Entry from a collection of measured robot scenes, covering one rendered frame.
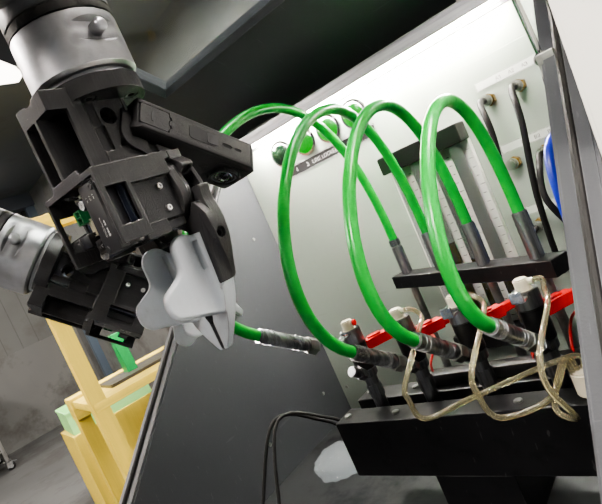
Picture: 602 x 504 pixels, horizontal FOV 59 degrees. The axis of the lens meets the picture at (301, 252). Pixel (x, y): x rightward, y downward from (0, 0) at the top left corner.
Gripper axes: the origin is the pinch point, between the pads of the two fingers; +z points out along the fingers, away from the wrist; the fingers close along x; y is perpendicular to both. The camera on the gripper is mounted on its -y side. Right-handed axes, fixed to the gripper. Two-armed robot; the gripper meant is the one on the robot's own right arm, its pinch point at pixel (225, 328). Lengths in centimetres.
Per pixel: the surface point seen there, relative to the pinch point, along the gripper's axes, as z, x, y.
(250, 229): -7, -43, -51
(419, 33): -23, 3, -54
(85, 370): 24, -238, -99
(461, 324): 13.4, 4.3, -27.7
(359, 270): 1.3, 4.2, -13.6
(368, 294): 3.6, 4.2, -13.4
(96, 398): 39, -238, -98
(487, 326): 9.9, 12.4, -16.4
